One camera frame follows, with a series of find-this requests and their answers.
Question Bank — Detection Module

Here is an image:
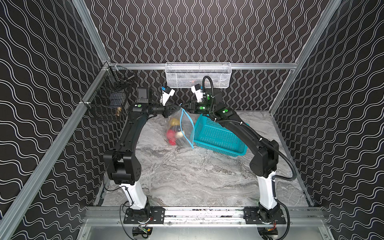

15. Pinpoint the yellow potato toy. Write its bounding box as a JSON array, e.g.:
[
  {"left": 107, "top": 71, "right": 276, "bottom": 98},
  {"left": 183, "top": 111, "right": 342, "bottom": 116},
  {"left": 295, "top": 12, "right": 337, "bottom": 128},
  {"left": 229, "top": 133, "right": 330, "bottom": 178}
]
[{"left": 169, "top": 118, "right": 180, "bottom": 128}]

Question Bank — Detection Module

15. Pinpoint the dark red apple toy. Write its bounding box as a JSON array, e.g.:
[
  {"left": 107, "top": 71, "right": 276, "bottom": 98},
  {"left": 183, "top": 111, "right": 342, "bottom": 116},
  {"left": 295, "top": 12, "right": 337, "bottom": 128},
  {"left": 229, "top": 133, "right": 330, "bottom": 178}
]
[{"left": 166, "top": 129, "right": 177, "bottom": 146}]

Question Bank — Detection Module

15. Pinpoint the clear zip top bag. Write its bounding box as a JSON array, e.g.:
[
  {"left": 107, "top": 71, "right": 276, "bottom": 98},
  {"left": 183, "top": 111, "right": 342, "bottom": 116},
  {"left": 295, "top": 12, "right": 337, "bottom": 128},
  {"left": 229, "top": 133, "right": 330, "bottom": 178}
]
[{"left": 165, "top": 108, "right": 195, "bottom": 149}]

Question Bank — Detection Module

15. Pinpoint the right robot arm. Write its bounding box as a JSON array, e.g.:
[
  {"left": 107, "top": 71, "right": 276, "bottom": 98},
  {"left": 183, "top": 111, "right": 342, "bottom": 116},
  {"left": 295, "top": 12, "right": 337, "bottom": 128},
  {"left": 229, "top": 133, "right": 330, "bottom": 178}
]
[{"left": 183, "top": 94, "right": 297, "bottom": 224}]

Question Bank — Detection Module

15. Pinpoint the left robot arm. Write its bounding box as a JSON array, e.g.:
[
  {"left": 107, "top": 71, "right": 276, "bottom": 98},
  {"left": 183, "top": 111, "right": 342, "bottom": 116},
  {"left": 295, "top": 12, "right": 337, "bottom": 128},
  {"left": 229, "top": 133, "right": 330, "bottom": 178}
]
[{"left": 103, "top": 88, "right": 179, "bottom": 225}]

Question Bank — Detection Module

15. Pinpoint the teal plastic basket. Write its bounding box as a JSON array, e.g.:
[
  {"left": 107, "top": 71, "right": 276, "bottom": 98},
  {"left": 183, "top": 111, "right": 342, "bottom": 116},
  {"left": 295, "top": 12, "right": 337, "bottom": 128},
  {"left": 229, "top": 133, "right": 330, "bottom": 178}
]
[{"left": 194, "top": 115, "right": 248, "bottom": 157}]

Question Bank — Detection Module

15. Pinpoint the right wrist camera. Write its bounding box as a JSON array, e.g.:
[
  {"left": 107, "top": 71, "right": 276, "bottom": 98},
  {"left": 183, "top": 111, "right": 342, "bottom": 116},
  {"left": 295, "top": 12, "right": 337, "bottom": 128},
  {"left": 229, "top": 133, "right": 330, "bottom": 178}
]
[{"left": 191, "top": 84, "right": 204, "bottom": 103}]

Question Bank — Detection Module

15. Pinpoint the clear wall basket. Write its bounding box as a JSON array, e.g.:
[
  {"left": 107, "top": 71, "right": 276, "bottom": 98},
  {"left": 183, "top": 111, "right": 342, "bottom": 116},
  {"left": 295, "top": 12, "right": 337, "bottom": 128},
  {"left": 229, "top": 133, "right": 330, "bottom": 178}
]
[{"left": 165, "top": 62, "right": 232, "bottom": 89}]

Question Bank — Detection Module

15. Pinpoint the black wire wall basket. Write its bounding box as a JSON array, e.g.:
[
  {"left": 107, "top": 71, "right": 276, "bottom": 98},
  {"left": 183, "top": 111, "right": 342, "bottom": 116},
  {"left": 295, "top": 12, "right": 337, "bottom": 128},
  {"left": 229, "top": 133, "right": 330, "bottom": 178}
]
[{"left": 85, "top": 62, "right": 137, "bottom": 123}]

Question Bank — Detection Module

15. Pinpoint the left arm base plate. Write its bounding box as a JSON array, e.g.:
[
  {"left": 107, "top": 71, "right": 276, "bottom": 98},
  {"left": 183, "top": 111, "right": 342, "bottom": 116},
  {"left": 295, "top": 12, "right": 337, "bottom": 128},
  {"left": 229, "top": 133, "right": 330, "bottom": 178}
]
[{"left": 123, "top": 206, "right": 166, "bottom": 225}]

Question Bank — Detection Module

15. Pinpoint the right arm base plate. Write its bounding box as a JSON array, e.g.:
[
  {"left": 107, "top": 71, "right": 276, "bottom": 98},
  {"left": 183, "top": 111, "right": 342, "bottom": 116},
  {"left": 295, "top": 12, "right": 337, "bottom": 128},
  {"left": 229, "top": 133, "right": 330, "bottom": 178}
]
[{"left": 244, "top": 205, "right": 287, "bottom": 225}]

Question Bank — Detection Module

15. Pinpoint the aluminium front rail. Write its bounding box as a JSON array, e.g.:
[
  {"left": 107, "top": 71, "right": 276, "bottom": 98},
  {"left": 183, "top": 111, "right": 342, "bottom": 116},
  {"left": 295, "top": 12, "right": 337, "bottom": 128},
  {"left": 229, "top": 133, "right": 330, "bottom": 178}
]
[{"left": 77, "top": 207, "right": 334, "bottom": 240}]

